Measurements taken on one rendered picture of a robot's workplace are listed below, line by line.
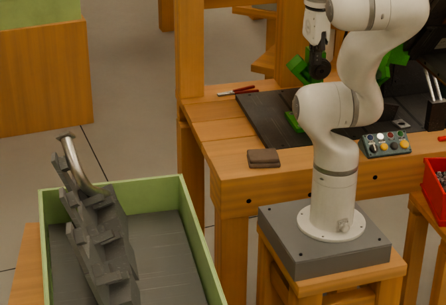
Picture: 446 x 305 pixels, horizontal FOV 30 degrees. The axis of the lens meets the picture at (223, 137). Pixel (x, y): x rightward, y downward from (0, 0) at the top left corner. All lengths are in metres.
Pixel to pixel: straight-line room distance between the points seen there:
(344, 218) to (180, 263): 0.46
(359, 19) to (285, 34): 1.27
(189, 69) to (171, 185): 0.68
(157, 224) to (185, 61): 0.77
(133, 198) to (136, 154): 2.01
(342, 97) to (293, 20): 0.98
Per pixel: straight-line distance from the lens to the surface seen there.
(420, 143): 2.81
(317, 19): 2.27
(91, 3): 6.61
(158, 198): 2.46
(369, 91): 2.05
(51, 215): 2.46
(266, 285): 2.50
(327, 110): 2.09
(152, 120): 4.79
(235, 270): 2.75
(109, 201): 2.35
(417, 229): 2.76
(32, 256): 2.45
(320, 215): 2.27
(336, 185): 2.21
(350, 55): 1.94
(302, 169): 2.60
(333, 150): 2.15
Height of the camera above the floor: 2.24
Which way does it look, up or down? 29 degrees down
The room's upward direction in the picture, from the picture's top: 1 degrees clockwise
